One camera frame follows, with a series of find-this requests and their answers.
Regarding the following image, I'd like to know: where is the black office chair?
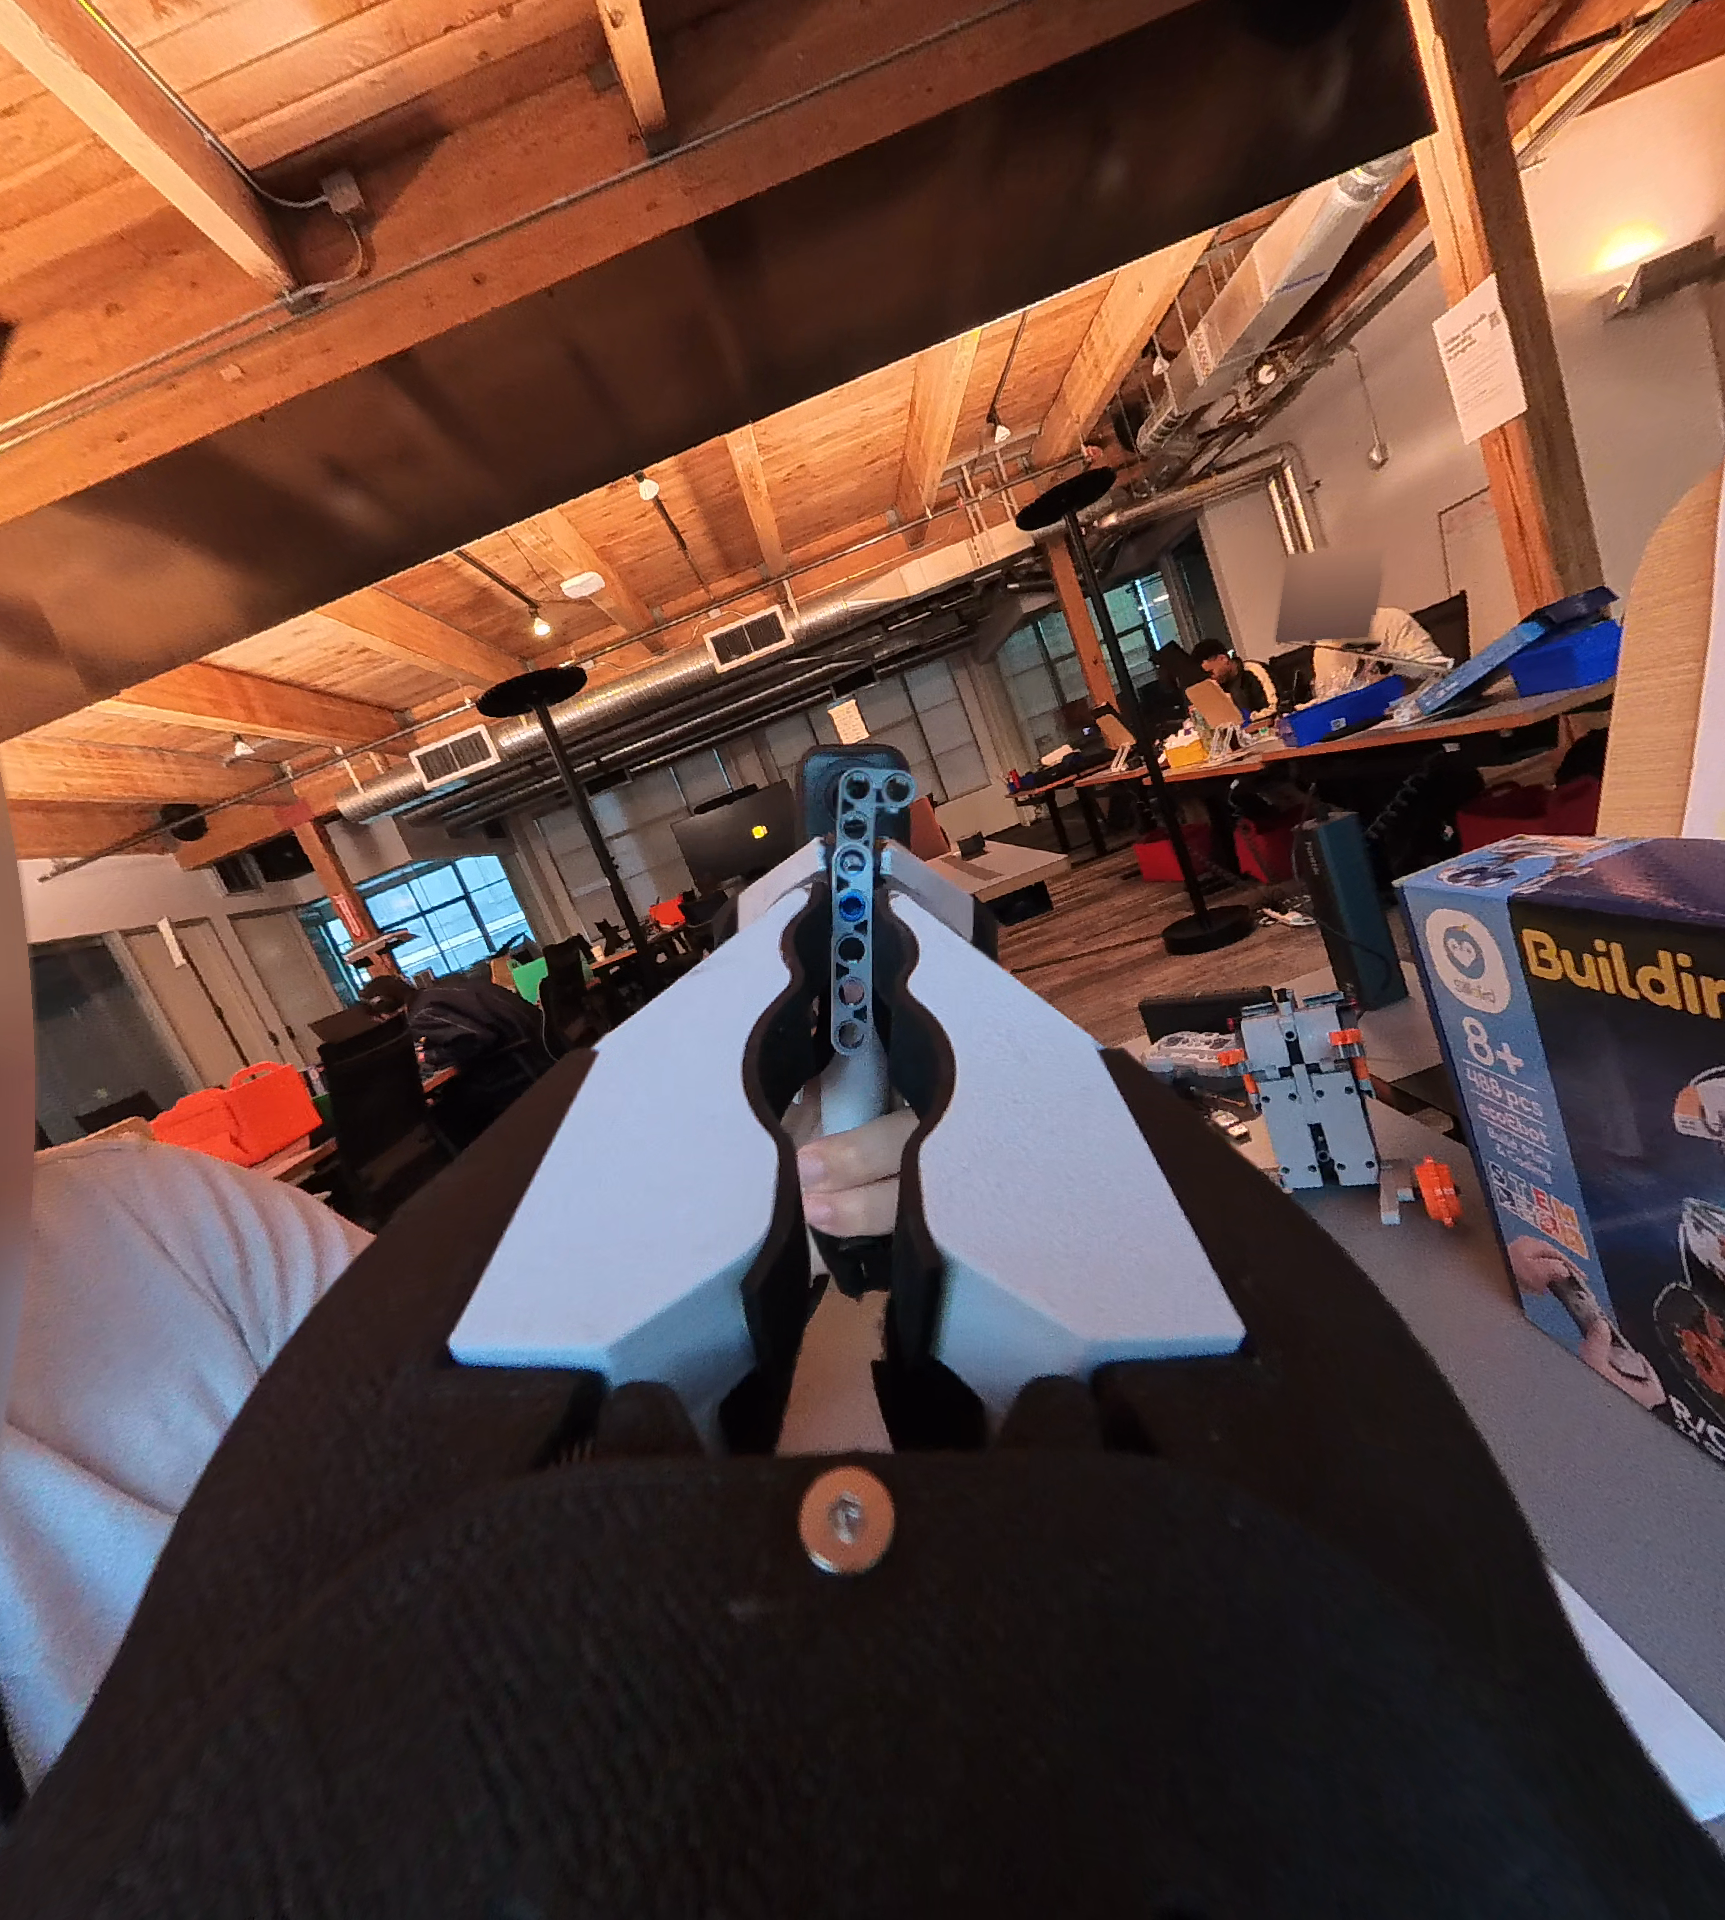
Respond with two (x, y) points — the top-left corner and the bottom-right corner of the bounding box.
(314, 974), (564, 1224)

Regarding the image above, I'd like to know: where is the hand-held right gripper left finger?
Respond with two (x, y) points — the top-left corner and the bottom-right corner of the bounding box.
(448, 883), (826, 1454)

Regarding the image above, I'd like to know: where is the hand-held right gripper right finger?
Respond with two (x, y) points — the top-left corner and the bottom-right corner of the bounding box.
(874, 883), (1250, 1454)

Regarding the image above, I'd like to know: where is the dark monitor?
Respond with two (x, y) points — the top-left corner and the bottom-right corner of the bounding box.
(670, 797), (800, 898)

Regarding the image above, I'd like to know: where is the grey desk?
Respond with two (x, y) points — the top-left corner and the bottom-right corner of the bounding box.
(1110, 1033), (1725, 1920)

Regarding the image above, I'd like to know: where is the open instruction booklet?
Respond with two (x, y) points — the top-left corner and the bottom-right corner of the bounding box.
(1549, 1566), (1725, 1824)

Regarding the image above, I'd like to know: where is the black upright panel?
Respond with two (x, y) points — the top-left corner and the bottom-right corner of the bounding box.
(1138, 984), (1277, 1043)

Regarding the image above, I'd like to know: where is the dark grey angled beam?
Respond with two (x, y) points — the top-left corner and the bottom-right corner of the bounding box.
(829, 763), (919, 940)

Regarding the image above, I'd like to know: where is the beige chair back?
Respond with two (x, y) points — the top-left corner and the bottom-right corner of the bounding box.
(1597, 468), (1725, 841)

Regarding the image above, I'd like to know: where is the blue toy box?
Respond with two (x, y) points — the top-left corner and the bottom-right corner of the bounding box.
(1399, 835), (1725, 1548)

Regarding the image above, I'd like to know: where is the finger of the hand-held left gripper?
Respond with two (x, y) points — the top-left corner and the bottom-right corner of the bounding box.
(885, 845), (1004, 962)
(735, 839), (822, 920)

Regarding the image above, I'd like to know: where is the red bag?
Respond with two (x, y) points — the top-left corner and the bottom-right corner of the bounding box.
(1456, 776), (1604, 854)

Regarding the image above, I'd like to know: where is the white paper notice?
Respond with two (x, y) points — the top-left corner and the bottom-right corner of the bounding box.
(1433, 274), (1531, 447)

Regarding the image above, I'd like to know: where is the blue storage bin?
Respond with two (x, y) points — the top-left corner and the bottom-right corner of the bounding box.
(1418, 584), (1626, 708)
(1279, 673), (1412, 750)

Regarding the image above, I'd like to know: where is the person's white t-shirt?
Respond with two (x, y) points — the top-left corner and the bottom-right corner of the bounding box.
(0, 1136), (376, 1920)

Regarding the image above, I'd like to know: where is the dark grey desk column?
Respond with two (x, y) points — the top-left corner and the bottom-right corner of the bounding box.
(1291, 810), (1410, 1018)

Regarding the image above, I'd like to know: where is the person's left hand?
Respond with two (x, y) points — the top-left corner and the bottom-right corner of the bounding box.
(799, 1105), (926, 1248)

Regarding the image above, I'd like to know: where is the grey toy robot model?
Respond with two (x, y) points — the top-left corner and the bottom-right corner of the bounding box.
(1230, 985), (1385, 1198)

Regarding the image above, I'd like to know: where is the orange plastic case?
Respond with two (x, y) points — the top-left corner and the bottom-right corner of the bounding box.
(149, 1060), (326, 1169)

